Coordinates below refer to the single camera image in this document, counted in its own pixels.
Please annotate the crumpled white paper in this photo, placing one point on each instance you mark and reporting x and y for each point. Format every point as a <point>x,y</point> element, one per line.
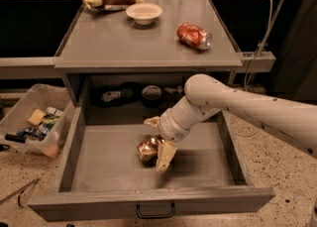
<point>178,89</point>

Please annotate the grey open drawer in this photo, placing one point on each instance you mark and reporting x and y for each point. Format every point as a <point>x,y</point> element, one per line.
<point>101,176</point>

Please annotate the black handled tool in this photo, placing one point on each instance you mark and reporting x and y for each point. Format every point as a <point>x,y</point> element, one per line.
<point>15,138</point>

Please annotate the clear plastic bin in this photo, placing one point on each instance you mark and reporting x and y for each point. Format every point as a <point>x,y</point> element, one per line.
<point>39,96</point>

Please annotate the grey counter cabinet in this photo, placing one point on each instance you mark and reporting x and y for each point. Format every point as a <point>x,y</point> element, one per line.
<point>113,43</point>

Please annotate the metal rod on floor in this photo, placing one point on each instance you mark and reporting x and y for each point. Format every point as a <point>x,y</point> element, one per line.
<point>18,191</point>

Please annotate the crushed orange soda can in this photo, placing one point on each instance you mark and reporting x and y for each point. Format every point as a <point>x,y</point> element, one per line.
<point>148,149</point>

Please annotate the black drawer handle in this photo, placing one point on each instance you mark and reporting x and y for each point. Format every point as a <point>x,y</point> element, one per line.
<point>155,210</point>

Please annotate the black and white cloth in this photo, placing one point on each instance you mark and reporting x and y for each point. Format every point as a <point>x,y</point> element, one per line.
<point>113,96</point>

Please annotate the white ceramic bowl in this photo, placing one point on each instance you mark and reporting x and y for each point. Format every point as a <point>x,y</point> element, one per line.
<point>144,13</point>

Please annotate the yellow sponge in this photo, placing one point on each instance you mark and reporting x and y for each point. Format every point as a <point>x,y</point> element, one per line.
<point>36,117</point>

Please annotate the black tape roll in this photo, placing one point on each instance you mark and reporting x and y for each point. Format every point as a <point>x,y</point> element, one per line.
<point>151,96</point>

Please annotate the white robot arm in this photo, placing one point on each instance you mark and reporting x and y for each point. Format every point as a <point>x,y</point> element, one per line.
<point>292,122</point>

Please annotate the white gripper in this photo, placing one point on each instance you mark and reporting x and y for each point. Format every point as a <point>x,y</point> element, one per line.
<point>168,126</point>

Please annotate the red soda can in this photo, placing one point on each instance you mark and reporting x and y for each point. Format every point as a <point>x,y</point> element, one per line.
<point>194,36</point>

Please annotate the colourful snack wrappers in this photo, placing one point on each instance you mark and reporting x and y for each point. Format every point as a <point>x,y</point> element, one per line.
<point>40,131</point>

